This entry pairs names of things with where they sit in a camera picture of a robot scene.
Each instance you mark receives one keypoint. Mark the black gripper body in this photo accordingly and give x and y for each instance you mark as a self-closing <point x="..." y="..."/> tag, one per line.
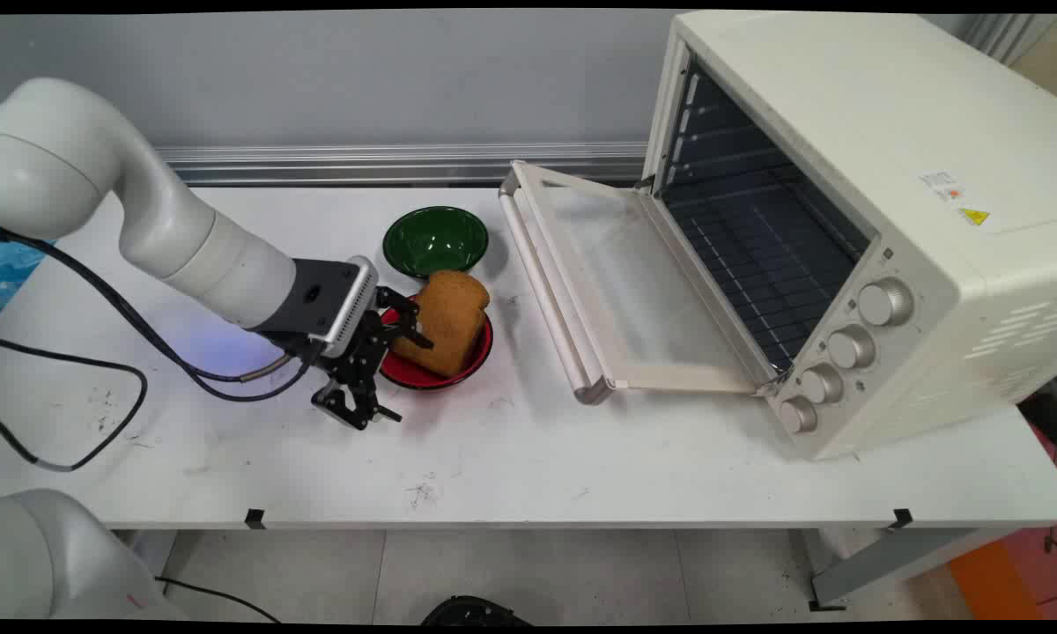
<point x="361" y="348"/>

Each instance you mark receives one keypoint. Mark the cream glass oven door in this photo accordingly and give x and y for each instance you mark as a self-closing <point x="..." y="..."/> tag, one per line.
<point x="581" y="352"/>

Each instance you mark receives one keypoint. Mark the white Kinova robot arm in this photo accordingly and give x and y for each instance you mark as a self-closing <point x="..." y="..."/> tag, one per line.
<point x="185" y="238"/>

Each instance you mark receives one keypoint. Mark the blue plastic sheet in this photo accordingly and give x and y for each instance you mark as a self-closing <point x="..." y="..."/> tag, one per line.
<point x="13" y="273"/>

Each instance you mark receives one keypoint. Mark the red bowl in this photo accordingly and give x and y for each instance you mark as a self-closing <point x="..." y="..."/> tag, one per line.
<point x="423" y="375"/>

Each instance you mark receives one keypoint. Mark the yellow warning sticker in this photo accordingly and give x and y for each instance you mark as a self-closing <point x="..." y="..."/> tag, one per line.
<point x="974" y="217"/>

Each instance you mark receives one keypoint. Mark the large beige oven knob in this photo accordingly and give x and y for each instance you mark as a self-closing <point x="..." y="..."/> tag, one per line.
<point x="885" y="302"/>

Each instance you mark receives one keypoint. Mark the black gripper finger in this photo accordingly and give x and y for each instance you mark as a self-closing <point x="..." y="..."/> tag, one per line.
<point x="357" y="407"/>
<point x="408" y="319"/>

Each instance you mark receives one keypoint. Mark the black round floor object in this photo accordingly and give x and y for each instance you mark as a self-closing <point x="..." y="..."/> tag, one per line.
<point x="471" y="612"/>

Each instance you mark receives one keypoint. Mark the white label sticker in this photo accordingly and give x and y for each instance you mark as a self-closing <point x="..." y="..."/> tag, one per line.
<point x="942" y="185"/>

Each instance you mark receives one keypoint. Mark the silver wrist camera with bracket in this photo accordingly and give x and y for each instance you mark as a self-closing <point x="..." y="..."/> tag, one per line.
<point x="352" y="304"/>

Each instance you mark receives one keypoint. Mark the white robot base link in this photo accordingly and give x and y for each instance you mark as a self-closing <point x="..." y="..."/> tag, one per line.
<point x="44" y="555"/>

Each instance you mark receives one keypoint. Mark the grey table leg beam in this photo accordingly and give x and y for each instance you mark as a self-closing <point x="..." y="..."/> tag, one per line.
<point x="898" y="559"/>

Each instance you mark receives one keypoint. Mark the cream toaster oven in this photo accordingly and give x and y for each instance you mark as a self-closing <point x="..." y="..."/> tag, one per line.
<point x="854" y="114"/>

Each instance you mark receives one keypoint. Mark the green bowl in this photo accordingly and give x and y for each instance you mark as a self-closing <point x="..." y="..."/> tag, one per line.
<point x="436" y="239"/>

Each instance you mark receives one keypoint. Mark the black table edge clip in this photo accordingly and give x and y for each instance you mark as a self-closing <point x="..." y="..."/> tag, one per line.
<point x="255" y="519"/>
<point x="902" y="519"/>

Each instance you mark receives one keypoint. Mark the brown bread slice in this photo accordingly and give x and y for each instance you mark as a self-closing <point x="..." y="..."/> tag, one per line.
<point x="449" y="317"/>

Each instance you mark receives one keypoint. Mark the orange floor object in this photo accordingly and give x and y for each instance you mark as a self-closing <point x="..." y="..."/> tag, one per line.
<point x="991" y="581"/>

